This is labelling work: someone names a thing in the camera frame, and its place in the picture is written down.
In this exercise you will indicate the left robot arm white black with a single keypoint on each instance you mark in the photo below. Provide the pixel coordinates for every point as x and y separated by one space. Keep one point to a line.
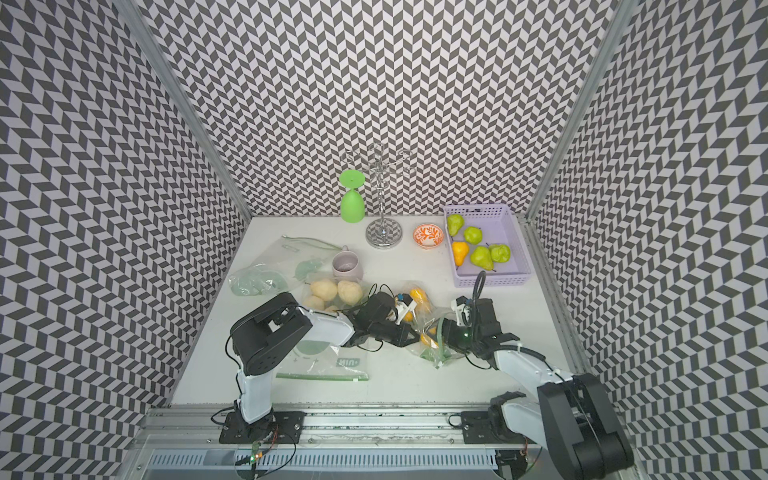
262 339

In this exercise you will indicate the green pear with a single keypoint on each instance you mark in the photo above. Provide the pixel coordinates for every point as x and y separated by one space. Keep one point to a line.
500 253
473 235
454 223
482 258

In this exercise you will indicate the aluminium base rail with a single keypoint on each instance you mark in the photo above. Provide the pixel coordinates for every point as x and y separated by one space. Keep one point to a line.
364 442

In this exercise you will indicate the yellow pear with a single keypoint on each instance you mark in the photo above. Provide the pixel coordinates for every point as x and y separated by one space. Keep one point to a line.
421 299
460 251
429 338

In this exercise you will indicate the green plastic goblet upside down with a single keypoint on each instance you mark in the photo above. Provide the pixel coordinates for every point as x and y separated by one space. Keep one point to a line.
352 206

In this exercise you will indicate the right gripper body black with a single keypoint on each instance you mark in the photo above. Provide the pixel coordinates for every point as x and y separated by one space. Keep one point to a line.
459 337

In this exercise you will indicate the chrome mug tree stand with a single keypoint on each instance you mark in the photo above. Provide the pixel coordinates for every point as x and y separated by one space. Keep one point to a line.
378 166

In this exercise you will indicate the purple plastic basket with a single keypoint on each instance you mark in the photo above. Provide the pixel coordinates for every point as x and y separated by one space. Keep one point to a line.
499 226

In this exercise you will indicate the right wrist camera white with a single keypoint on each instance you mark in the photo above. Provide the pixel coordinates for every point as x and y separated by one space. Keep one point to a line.
462 308

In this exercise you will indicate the zip bag with beige fruit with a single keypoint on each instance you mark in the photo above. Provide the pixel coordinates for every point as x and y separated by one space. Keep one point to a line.
325 353

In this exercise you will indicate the zip bag with green pears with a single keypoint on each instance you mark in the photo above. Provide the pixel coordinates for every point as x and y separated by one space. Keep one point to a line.
283 266

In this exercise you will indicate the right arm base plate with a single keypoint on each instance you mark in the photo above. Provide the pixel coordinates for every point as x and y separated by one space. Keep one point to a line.
480 427

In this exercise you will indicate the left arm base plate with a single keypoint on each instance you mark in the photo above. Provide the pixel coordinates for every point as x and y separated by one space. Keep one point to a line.
282 427

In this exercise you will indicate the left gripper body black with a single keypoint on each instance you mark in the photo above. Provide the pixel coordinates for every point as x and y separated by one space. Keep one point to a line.
391 332

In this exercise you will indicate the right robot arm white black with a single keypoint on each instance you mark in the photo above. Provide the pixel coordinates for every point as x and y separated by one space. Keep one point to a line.
565 413

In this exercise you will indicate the lilac mug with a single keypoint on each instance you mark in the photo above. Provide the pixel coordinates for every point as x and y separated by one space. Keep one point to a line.
346 265

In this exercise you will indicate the zip bag with orange fruit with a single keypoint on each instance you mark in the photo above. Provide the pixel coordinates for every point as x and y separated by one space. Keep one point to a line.
438 318

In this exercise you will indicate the orange patterned small bowl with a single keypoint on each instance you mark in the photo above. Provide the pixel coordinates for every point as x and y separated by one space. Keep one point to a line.
428 236

